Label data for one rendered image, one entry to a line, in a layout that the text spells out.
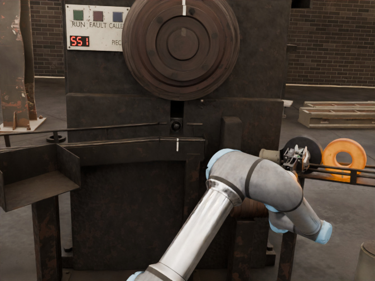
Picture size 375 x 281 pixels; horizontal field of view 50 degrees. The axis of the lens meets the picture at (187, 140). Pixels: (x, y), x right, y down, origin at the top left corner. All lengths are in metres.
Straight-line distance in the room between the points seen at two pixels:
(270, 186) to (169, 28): 0.77
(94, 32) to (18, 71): 2.68
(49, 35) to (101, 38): 6.19
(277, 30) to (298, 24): 6.35
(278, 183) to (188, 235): 0.27
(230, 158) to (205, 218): 0.18
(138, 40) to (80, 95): 0.38
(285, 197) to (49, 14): 7.15
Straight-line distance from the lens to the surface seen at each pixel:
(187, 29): 1.55
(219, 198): 1.08
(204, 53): 1.58
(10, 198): 1.53
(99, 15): 1.78
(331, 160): 1.65
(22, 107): 4.48
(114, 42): 1.78
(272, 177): 1.07
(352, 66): 8.73
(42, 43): 8.01
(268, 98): 1.90
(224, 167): 1.11
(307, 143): 1.65
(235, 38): 1.67
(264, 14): 1.85
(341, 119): 5.23
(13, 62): 4.42
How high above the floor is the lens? 1.22
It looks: 17 degrees down
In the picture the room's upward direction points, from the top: 3 degrees clockwise
